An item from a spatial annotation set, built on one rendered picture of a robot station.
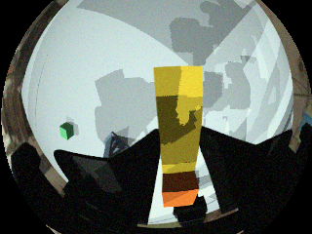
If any green cube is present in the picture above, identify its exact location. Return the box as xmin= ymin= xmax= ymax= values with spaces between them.
xmin=58 ymin=122 xmax=74 ymax=140

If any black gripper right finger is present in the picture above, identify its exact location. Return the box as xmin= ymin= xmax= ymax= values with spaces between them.
xmin=199 ymin=126 xmax=293 ymax=215

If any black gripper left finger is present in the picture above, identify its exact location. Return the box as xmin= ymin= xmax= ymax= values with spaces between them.
xmin=54 ymin=129 xmax=161 ymax=225

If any yellow bar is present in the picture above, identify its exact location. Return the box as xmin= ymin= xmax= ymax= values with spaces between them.
xmin=153 ymin=66 xmax=203 ymax=207

